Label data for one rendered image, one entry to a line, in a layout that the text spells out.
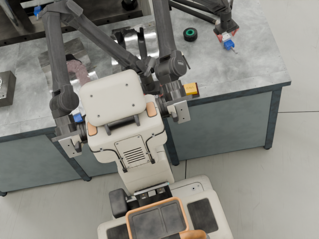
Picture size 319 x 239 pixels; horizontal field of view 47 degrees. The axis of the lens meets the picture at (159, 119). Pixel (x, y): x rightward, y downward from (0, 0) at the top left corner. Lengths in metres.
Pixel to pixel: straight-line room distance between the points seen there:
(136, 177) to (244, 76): 0.76
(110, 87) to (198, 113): 0.91
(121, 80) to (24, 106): 1.01
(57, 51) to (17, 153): 1.04
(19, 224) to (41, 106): 1.00
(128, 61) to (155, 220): 0.68
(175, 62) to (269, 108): 0.95
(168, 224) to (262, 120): 1.04
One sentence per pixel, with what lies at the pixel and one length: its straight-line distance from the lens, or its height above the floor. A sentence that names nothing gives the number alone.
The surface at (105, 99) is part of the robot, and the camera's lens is 1.25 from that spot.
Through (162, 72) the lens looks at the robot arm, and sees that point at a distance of 1.40.
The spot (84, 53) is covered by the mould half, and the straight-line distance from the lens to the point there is 2.12.
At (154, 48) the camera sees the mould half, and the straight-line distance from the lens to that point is 2.00.
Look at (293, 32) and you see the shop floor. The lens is 3.32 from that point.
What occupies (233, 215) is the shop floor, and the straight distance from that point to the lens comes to 2.43.
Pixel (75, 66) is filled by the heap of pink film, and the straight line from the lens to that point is 2.06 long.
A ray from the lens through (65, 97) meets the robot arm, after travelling 1.40.
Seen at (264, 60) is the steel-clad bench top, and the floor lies 0.80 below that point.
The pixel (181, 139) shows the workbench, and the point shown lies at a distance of 2.27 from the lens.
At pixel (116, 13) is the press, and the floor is 0.78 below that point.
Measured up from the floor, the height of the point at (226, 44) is 0.84.
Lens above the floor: 2.30
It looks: 55 degrees down
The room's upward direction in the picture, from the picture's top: 17 degrees counter-clockwise
